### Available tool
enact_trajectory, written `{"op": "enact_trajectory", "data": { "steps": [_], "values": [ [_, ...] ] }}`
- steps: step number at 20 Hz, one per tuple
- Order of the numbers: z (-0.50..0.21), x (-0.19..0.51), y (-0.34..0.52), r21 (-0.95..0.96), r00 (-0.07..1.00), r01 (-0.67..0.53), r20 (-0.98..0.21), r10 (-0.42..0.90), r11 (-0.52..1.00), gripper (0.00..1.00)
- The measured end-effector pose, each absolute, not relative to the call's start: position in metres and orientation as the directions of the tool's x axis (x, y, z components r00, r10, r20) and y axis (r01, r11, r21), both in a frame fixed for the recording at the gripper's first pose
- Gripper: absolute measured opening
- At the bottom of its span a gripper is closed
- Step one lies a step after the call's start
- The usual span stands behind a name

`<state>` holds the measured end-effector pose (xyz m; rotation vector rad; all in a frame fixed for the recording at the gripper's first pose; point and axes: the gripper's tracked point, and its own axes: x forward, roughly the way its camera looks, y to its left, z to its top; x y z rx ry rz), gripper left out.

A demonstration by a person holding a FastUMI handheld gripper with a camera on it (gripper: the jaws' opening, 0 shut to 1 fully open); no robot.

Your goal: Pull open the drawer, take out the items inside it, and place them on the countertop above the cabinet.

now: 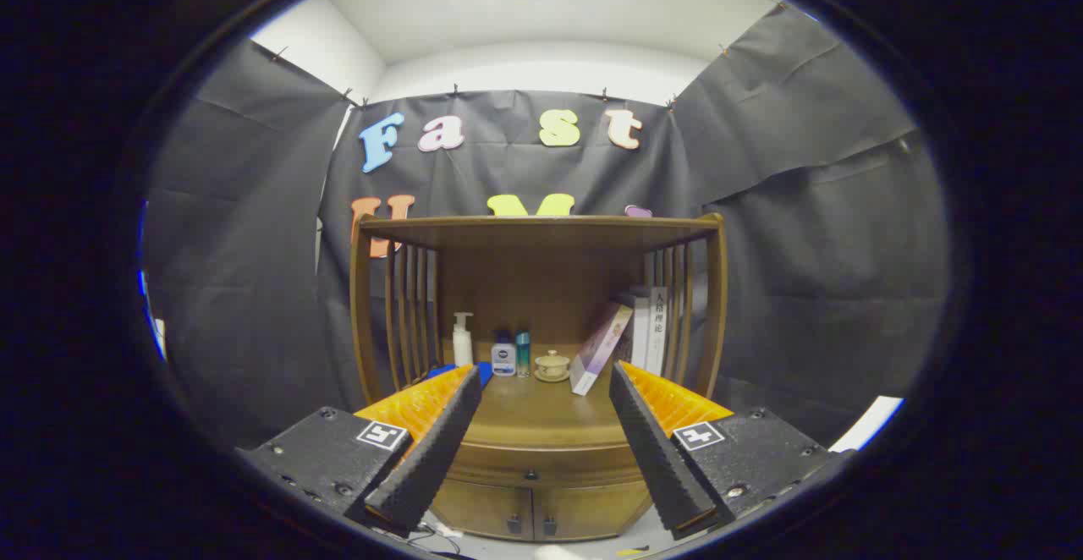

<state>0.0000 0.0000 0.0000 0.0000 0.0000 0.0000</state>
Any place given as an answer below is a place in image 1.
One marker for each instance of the wooden countertop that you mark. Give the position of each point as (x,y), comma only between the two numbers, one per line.
(541,412)

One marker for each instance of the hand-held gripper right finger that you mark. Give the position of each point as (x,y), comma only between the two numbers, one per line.
(656,458)

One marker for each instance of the dark patterned book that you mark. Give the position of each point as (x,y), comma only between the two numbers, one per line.
(639,332)

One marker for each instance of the blue cloth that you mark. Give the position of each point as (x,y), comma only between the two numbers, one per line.
(485,374)

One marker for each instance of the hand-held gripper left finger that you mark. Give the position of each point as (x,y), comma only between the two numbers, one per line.
(427,467)

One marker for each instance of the white board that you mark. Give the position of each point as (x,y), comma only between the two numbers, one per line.
(867,423)

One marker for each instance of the wooden drawer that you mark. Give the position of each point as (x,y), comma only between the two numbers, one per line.
(550,465)

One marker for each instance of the slim teal bottle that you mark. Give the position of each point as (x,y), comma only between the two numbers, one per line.
(523,357)

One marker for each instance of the wooden cabinet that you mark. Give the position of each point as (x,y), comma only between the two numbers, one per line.
(541,281)

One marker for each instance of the wooden cabinet door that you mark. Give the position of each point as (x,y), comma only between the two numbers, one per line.
(478,507)
(588,509)

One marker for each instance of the white pump bottle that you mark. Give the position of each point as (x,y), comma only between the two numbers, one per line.
(462,348)

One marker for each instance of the white lotion bottle blue cap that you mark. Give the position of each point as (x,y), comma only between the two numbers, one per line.
(503,361)

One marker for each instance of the purple and white book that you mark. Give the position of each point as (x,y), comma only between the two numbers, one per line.
(599,348)

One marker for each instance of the beige lidded teacup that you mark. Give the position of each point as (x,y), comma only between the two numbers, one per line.
(552,365)

